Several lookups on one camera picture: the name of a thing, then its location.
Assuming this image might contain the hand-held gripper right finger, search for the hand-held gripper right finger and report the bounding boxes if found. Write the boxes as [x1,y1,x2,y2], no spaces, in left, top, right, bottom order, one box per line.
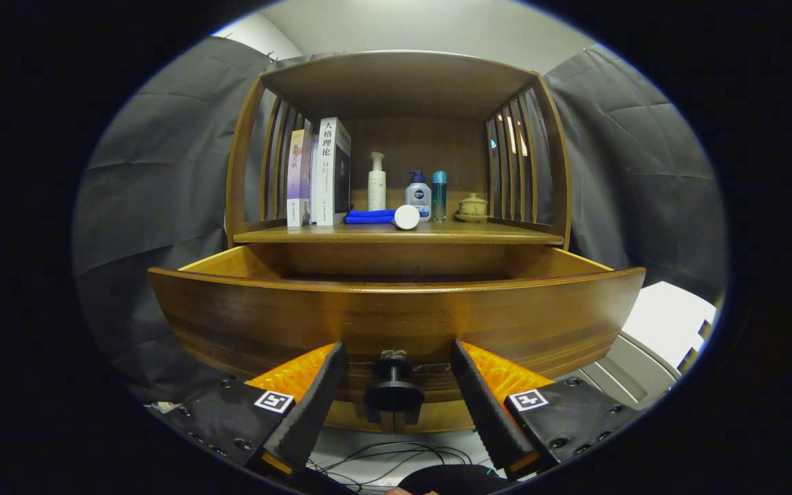
[451,339,644,482]

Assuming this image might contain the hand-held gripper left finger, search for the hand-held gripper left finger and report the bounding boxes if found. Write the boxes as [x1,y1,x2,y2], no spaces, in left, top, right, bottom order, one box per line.
[162,342,349,479]

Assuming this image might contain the black drawer knob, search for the black drawer knob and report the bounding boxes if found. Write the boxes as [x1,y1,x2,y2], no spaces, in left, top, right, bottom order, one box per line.
[365,349,426,413]

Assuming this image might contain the wooden drawer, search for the wooden drawer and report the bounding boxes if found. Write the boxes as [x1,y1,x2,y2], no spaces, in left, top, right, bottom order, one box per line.
[148,244,646,406]

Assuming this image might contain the wooden countertop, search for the wooden countertop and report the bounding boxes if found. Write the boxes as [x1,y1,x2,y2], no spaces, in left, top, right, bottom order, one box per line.
[233,220,565,245]

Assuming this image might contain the wooden cabinet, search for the wooden cabinet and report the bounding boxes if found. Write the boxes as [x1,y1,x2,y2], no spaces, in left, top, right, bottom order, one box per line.
[224,49,573,434]

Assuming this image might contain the dark cloth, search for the dark cloth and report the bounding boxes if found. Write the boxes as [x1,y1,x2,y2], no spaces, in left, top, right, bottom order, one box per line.
[396,464,507,495]

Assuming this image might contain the grey ribbed panel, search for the grey ribbed panel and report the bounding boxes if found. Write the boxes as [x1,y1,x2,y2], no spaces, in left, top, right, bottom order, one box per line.
[561,330,682,413]

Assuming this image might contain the blue folded cloth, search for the blue folded cloth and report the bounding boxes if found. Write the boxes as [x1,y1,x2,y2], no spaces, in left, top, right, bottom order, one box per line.
[344,208,431,225]

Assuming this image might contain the white flat surface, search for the white flat surface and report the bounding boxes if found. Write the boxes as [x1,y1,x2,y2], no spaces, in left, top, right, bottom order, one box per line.
[621,280,718,369]

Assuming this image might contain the teal bottle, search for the teal bottle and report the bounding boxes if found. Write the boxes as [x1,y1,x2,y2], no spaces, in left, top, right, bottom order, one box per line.
[432,170,448,223]

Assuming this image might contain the white bottle with blue cap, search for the white bottle with blue cap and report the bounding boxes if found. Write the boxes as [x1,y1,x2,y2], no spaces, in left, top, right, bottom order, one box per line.
[406,170,432,221]

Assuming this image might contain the white pump bottle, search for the white pump bottle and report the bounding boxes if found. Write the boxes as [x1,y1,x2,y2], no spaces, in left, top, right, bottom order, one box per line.
[368,152,387,212]

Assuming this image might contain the white book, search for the white book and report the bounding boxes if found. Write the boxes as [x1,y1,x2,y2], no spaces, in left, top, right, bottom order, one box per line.
[312,117,352,227]

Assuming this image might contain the purple book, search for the purple book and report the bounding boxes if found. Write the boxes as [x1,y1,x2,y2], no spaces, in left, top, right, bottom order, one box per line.
[287,129,313,228]

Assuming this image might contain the black cables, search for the black cables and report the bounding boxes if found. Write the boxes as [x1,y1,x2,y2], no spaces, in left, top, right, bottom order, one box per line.
[307,441,474,494]

